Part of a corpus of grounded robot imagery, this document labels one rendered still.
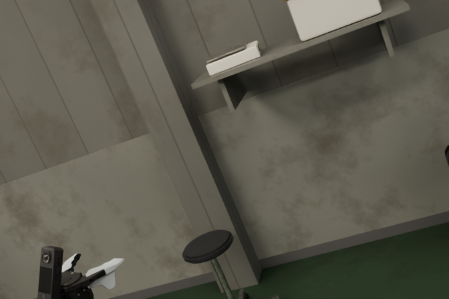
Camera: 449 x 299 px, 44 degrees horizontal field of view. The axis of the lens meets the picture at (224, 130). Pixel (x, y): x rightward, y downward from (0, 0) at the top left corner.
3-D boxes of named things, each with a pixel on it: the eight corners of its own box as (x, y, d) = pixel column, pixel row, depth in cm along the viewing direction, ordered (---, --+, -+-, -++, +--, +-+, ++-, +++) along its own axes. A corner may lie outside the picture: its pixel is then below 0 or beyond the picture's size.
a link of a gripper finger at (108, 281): (130, 276, 128) (91, 293, 125) (121, 254, 126) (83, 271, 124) (133, 282, 125) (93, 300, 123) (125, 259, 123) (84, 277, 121)
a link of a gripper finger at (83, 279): (104, 269, 126) (67, 285, 123) (101, 263, 125) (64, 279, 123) (107, 278, 121) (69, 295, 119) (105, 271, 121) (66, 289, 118)
